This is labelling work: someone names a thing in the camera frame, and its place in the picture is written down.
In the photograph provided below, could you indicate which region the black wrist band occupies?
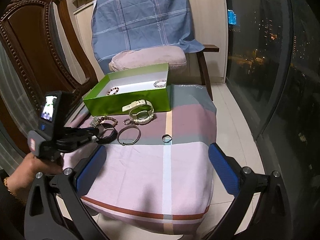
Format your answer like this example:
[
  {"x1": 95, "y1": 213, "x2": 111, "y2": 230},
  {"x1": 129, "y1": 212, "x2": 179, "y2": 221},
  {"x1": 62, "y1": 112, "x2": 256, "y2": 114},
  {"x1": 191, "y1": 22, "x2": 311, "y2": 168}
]
[{"x1": 96, "y1": 123, "x2": 118, "y2": 145}]

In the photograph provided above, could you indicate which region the brown wooden bead bracelet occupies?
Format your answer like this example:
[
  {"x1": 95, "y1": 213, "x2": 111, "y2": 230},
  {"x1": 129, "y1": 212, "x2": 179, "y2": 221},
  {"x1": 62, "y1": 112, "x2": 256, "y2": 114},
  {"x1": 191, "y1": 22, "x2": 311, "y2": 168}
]
[{"x1": 99, "y1": 115, "x2": 119, "y2": 128}]

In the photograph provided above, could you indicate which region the silver bangle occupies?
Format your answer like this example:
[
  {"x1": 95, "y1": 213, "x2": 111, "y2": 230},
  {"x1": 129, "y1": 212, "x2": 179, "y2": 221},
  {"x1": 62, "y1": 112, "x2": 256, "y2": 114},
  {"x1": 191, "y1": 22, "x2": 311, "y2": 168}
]
[{"x1": 117, "y1": 125, "x2": 142, "y2": 146}]

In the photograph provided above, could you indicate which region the white wrist watch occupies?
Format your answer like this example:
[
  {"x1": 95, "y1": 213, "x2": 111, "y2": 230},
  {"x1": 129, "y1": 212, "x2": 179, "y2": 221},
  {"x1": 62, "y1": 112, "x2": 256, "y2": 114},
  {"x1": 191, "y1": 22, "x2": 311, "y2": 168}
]
[{"x1": 122, "y1": 99, "x2": 155, "y2": 125}]

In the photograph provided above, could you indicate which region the pale pink bead bracelet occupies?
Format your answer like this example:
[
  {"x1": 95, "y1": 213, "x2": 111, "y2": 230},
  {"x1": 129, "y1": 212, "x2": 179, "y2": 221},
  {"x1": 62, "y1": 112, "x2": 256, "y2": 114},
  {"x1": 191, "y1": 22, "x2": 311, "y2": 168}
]
[{"x1": 152, "y1": 78, "x2": 168, "y2": 88}]

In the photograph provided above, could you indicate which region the person's left hand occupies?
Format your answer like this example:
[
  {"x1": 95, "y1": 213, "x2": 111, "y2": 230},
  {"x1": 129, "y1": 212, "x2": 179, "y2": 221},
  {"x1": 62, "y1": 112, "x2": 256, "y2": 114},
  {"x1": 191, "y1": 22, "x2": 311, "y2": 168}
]
[{"x1": 4, "y1": 153, "x2": 63, "y2": 203}]

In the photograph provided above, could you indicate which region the green cardboard box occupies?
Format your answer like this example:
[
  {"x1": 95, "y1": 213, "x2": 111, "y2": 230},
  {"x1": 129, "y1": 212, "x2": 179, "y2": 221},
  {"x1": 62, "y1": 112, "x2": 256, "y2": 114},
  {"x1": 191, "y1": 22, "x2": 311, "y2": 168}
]
[{"x1": 83, "y1": 63, "x2": 171, "y2": 116}]

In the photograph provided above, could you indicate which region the pink grey striped cloth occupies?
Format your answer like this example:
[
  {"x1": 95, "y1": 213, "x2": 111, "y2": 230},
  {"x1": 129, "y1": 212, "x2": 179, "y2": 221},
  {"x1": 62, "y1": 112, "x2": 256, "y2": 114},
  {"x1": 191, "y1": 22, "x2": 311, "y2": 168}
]
[{"x1": 60, "y1": 83, "x2": 218, "y2": 235}]

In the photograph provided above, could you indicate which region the dark wooden armchair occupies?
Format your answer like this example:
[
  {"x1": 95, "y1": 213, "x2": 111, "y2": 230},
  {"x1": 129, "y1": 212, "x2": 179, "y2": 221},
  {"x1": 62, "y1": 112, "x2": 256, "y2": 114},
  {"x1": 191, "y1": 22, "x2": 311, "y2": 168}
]
[{"x1": 187, "y1": 44, "x2": 220, "y2": 101}]

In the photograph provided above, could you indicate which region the carved brown wooden chair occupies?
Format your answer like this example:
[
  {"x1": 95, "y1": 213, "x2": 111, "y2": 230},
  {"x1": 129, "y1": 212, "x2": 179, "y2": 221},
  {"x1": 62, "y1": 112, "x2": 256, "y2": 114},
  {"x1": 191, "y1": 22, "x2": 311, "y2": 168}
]
[{"x1": 0, "y1": 0, "x2": 99, "y2": 156}]

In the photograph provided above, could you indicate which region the pink cushion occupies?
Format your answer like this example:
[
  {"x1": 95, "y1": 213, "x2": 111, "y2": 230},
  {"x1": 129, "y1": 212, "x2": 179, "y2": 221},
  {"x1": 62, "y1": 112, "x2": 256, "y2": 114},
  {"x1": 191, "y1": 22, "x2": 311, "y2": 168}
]
[{"x1": 108, "y1": 46, "x2": 187, "y2": 74}]

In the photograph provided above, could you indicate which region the blue plaid cloth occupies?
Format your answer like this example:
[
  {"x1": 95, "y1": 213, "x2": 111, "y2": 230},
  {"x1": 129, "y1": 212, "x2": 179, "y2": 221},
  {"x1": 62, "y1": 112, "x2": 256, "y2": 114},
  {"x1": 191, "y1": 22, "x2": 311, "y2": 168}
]
[{"x1": 91, "y1": 0, "x2": 204, "y2": 74}]

